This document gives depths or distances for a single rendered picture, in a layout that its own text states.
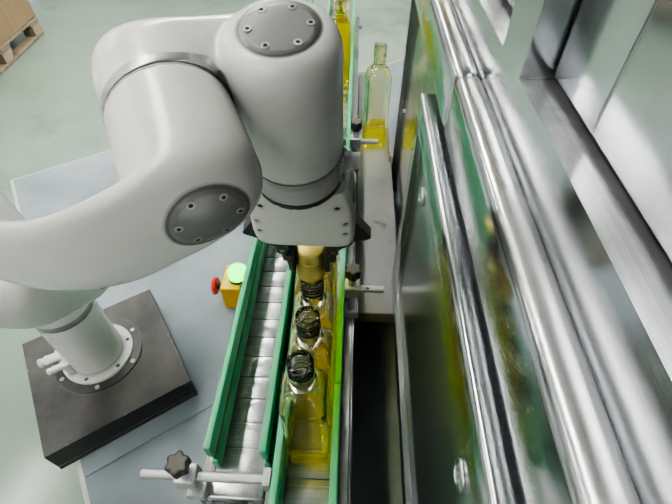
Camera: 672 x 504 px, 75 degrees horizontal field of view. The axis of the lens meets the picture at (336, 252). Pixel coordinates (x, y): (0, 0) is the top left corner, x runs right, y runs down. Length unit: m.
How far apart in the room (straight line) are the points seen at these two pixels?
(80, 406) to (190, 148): 0.75
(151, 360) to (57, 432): 0.18
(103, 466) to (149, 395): 0.14
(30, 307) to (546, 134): 0.54
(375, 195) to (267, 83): 0.81
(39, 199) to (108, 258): 1.25
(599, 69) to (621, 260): 0.11
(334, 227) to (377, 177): 0.71
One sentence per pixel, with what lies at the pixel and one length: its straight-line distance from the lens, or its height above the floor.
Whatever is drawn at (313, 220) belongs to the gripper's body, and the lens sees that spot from 0.39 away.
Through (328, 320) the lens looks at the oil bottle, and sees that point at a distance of 0.57.
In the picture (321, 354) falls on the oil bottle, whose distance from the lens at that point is 0.54.
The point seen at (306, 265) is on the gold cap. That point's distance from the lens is 0.50.
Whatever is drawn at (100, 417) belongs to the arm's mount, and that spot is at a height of 0.81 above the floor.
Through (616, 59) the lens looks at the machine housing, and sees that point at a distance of 0.26.
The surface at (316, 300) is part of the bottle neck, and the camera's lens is 0.56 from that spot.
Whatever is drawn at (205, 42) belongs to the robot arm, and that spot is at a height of 1.45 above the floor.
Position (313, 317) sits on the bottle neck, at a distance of 0.52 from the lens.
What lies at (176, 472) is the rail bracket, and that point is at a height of 1.01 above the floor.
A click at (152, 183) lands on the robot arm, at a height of 1.43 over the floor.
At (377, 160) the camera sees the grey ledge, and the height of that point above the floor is 0.88.
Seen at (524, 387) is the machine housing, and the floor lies 1.37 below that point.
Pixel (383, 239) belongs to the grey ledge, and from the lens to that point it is 0.95.
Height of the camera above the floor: 1.56
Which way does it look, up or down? 48 degrees down
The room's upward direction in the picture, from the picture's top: straight up
